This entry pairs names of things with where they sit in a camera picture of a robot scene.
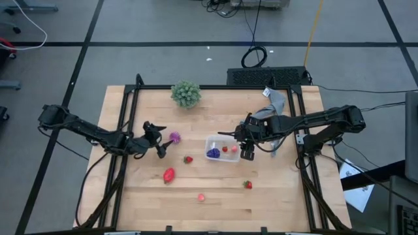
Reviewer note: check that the red toy strawberry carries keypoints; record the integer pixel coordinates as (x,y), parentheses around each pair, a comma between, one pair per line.
(188,160)
(224,149)
(248,185)

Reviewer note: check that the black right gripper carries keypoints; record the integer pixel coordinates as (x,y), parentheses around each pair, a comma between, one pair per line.
(245,132)

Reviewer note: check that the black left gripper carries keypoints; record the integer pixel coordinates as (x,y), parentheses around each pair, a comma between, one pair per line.
(143,145)

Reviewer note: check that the grey desk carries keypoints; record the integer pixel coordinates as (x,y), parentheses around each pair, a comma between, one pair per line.
(396,196)

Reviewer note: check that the white paper sheet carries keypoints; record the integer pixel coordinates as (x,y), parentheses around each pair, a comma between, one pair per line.
(357,196)

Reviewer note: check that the purple toy grape bunch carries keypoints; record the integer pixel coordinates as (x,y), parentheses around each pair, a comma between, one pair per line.
(213,153)

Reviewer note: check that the artificial green potted plant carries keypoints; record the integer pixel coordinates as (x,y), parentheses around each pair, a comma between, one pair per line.
(186,94)

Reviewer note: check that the grey cloth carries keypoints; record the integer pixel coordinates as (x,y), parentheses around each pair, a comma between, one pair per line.
(276,102)

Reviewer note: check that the black aluminium table frame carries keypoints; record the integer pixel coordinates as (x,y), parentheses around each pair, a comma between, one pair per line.
(212,87)

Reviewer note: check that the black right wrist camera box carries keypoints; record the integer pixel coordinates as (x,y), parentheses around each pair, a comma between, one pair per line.
(263,124)

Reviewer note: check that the purple striped toy onion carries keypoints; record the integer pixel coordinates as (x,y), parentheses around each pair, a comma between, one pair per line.
(175,137)

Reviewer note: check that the pink toy peach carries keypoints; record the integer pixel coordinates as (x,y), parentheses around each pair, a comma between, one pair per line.
(234,149)
(201,197)

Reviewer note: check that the grey monitor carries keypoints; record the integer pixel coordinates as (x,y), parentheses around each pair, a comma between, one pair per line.
(412,137)

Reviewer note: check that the black keyboard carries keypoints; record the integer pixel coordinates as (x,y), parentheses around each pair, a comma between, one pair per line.
(408,222)

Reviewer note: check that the red toy dragon fruit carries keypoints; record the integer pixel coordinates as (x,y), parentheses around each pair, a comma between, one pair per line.
(168,175)

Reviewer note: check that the clear plastic tupperware container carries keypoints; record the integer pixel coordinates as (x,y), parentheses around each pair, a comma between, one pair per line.
(228,157)

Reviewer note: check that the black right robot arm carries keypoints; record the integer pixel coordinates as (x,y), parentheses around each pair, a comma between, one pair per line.
(320,118)

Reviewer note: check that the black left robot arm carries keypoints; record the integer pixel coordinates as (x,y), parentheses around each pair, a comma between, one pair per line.
(85,129)

